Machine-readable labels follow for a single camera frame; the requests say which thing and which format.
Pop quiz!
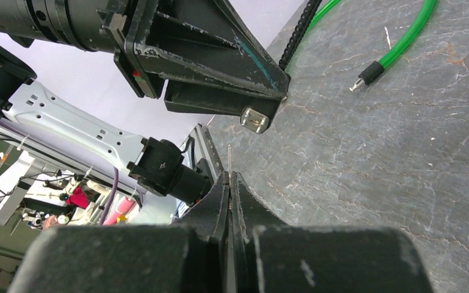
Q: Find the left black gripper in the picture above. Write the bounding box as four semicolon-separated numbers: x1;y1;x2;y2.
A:
97;1;288;119

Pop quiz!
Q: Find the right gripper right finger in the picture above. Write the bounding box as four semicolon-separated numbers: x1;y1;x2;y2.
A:
230;172;433;292

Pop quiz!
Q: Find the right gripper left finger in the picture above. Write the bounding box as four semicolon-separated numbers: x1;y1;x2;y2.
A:
9;172;228;292

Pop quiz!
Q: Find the black cable padlock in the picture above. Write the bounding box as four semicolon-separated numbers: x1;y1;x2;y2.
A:
240;0;322;134

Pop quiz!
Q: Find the small key bunch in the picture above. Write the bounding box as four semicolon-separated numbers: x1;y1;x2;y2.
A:
227;144;233;177

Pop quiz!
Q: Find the green cable lock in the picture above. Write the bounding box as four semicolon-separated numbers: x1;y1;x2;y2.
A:
306;1;438;92

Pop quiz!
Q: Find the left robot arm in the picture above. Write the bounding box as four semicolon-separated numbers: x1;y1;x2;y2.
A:
0;1;290;204

